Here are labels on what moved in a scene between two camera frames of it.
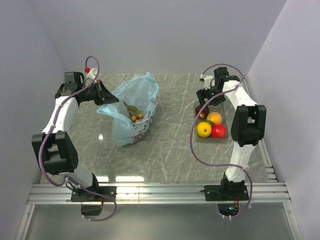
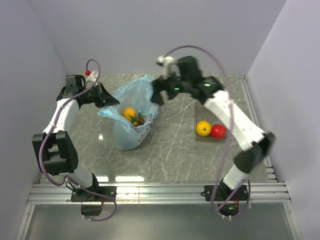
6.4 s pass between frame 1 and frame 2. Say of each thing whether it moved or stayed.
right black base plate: stayed
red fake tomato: stayed
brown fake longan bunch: moved
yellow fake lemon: stayed
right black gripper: moved
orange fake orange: moved
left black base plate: stayed
